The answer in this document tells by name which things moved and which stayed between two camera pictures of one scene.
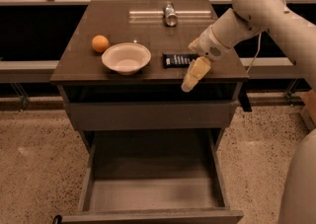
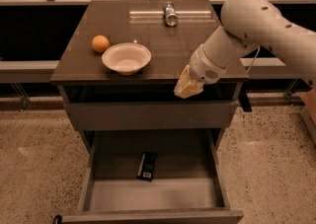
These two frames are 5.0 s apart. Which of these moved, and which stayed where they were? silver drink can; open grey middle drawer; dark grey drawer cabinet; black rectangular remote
Moved: black rectangular remote
Stayed: silver drink can; dark grey drawer cabinet; open grey middle drawer
